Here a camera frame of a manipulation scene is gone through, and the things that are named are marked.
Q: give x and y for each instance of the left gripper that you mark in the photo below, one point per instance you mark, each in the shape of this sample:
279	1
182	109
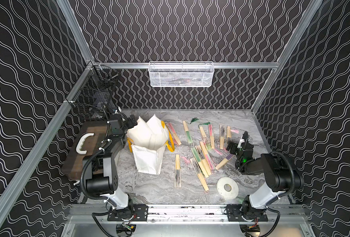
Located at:
127	123

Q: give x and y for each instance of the brown lidded storage box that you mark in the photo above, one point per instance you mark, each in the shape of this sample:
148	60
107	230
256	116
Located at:
89	138

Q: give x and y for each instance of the white tote bag yellow handles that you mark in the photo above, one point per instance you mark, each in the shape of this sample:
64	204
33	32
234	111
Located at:
148	141

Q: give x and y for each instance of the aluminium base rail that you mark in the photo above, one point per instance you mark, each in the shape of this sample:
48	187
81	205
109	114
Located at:
208	220

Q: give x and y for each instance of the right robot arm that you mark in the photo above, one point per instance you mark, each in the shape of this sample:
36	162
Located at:
281	177

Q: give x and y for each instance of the white wire wall basket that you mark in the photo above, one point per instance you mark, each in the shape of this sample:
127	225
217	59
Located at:
181	74

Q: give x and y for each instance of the grey paper folding fan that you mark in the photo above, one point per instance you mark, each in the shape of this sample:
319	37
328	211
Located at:
221	136

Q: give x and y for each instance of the purple paper folding fan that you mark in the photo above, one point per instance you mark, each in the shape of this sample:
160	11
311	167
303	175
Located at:
224	161

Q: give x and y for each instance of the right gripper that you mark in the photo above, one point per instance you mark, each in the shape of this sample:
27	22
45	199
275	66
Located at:
234	147

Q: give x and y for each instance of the black wire wall basket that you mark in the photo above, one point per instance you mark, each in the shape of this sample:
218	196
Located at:
94	100

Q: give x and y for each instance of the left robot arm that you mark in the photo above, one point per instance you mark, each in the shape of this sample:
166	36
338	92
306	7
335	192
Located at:
99	177

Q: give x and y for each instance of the white tape roll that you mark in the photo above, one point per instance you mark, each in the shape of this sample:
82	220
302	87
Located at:
227	188

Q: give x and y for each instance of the dark grey folding fan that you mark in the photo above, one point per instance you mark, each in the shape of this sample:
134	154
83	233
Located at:
178	174

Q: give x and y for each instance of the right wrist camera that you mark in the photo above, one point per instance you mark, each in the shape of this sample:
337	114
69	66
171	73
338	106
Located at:
241	141

